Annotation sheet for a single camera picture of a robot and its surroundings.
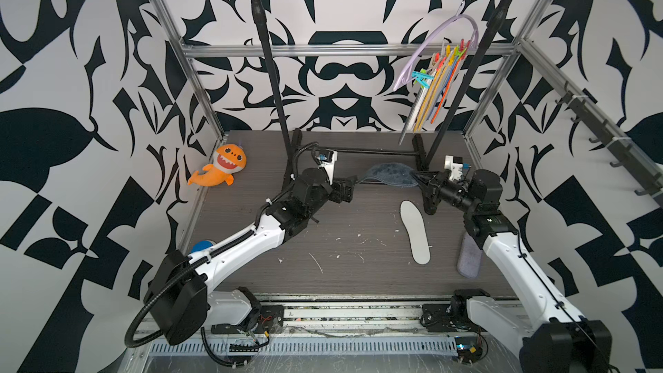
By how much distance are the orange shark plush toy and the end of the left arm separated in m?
0.51

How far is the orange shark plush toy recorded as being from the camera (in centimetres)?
101

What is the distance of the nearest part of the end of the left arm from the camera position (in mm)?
687
